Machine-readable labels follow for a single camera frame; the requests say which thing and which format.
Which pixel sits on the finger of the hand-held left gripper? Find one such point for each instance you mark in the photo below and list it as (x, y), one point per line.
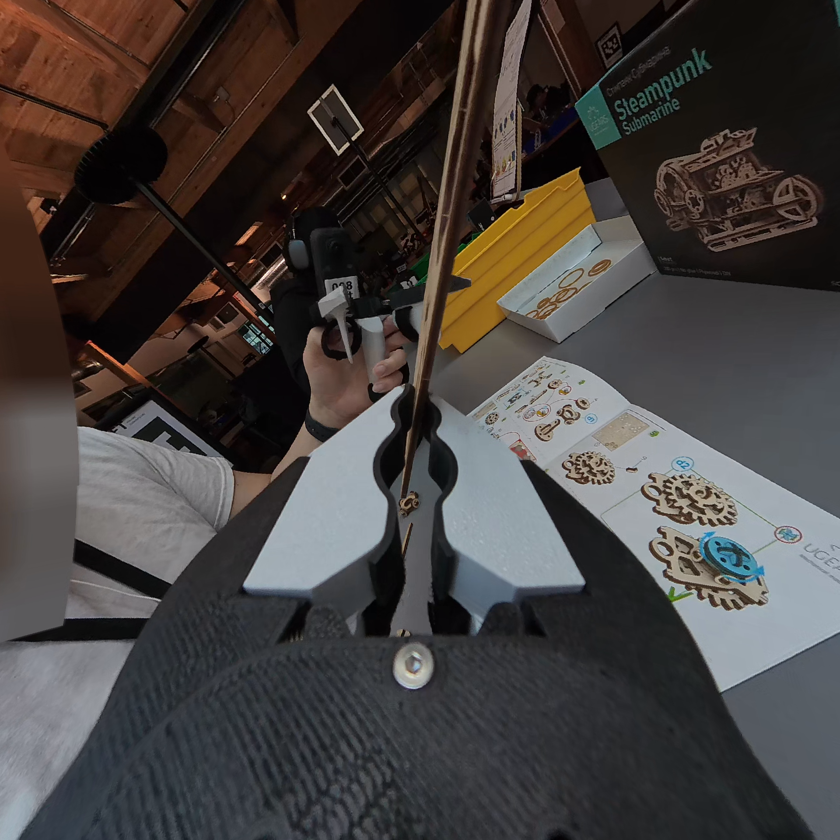
(334, 307)
(407, 318)

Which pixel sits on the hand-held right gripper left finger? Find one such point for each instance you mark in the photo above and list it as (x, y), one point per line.
(315, 525)

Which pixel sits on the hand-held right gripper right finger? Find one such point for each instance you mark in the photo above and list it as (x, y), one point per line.
(518, 525)

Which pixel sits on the slim wooden puzzle piece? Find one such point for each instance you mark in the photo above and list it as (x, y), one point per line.
(407, 539)

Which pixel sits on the yellow plastic bin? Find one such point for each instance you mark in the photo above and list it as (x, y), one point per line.
(518, 262)

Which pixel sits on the wooden laser-cut parts sheet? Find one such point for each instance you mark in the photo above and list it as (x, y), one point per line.
(446, 197)

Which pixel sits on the person's left hand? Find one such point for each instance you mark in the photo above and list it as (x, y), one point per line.
(334, 387)

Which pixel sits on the black wristband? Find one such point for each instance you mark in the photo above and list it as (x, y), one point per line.
(321, 426)

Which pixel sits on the green plastic bin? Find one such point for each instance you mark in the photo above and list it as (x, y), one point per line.
(474, 241)

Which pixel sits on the white framed hanging panel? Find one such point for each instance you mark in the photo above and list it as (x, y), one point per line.
(336, 119)

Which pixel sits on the pile of tan rubber bands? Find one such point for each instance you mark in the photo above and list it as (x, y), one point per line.
(565, 282)

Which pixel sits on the black white marker board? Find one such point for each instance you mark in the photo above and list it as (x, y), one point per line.
(164, 426)

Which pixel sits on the white cardboard tray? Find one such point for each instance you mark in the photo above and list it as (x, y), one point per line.
(590, 308)

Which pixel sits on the black round ceiling fixture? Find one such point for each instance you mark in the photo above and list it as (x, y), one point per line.
(121, 164)

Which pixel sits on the wooden stand with paper sheet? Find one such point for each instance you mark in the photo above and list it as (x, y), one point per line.
(510, 98)

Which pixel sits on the assembly instruction booklet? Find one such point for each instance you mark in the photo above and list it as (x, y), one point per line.
(754, 472)

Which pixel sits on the printed marker tag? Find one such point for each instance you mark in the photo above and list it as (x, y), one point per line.
(609, 44)

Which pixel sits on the black model kit box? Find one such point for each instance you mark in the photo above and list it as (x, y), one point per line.
(722, 79)

